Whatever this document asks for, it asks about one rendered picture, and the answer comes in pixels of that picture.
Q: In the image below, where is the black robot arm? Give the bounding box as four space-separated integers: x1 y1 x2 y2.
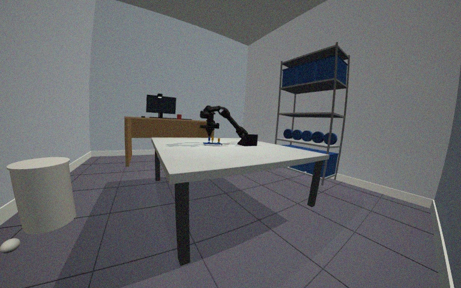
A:
200 106 248 138

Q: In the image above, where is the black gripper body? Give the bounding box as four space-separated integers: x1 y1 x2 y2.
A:
200 119 214 129

